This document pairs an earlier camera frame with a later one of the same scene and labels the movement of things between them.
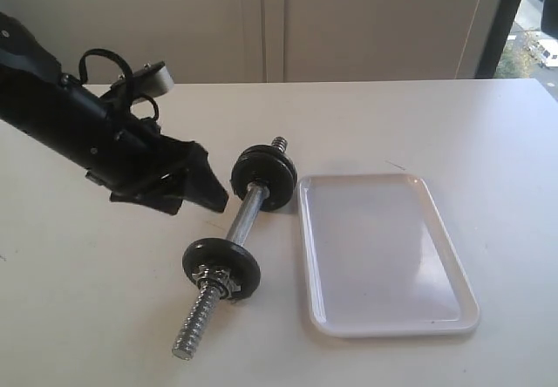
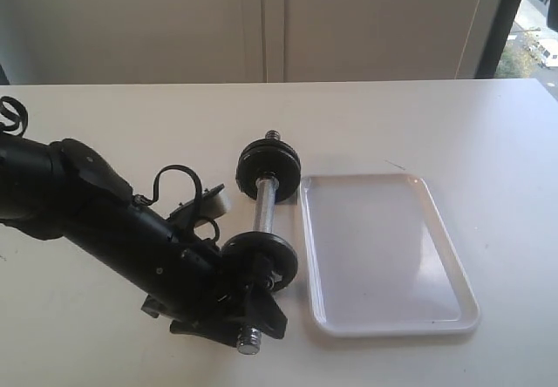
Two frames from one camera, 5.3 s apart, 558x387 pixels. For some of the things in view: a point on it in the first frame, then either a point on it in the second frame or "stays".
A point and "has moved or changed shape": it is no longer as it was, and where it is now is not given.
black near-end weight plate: [223, 254] has moved or changed shape
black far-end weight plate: [265, 165] has moved or changed shape
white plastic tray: [381, 260] stays
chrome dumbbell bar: [203, 311] to [267, 193]
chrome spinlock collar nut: [221, 279] has moved or changed shape
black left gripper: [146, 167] to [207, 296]
